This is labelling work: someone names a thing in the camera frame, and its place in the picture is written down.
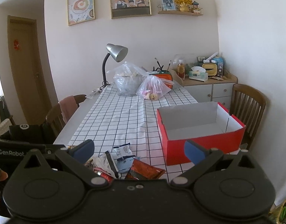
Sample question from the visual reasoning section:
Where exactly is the red Oreo snack packet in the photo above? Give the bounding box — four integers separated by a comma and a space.
125, 159, 166, 180

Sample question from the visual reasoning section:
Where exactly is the red shiny snack bag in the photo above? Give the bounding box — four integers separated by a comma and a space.
93, 167, 114, 183

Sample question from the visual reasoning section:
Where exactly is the plastic bag with pink snacks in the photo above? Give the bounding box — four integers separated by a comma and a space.
136, 75, 174, 101

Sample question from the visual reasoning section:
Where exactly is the red cardboard box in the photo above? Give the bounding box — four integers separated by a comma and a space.
157, 102, 246, 166

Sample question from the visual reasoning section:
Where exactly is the person's black clothing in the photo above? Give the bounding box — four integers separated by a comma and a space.
0, 122, 56, 144

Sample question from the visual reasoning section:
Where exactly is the left wooden chair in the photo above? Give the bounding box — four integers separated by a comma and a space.
46, 95, 86, 137

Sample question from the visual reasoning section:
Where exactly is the wooden chair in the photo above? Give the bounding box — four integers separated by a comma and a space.
229, 83, 266, 150
46, 95, 86, 137

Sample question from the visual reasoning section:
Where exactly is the white blue snack packet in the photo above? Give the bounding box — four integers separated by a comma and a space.
114, 143, 135, 161

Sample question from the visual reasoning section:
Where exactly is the light blue sachet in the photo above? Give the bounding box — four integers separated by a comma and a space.
116, 156, 140, 174

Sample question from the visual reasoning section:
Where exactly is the white grid tablecloth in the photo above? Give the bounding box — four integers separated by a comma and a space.
68, 85, 199, 181

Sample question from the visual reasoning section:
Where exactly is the pink cloth on chair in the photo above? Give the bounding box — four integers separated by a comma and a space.
58, 96, 78, 123

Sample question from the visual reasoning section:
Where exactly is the brown wooden door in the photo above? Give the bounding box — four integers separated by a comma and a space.
7, 16, 51, 125

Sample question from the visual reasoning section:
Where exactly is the right wooden chair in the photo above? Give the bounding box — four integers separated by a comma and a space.
229, 83, 266, 150

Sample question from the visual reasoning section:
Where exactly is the white sideboard cabinet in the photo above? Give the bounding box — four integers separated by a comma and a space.
169, 69, 238, 110

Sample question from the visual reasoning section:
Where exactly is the green tissue box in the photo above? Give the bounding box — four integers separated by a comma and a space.
188, 66, 208, 82

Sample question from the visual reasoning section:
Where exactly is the orange storage basket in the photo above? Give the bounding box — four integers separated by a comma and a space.
149, 71, 173, 81

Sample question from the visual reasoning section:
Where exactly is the amber glass bottle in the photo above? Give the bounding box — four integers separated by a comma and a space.
177, 59, 185, 80

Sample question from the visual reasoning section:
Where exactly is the large clear plastic bag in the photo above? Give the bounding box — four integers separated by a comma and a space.
107, 62, 149, 97

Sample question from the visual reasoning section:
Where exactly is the silver desk lamp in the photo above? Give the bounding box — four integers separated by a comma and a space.
100, 43, 128, 89

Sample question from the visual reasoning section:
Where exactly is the left framed food picture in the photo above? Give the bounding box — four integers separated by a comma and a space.
67, 0, 95, 26

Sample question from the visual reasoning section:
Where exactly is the photo on shelf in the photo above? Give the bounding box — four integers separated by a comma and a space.
162, 0, 176, 11

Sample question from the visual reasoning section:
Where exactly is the golden ornament on shelf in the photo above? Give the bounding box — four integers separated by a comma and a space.
175, 0, 193, 12

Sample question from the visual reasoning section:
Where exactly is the wooden wall shelf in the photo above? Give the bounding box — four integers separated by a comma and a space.
158, 10, 203, 17

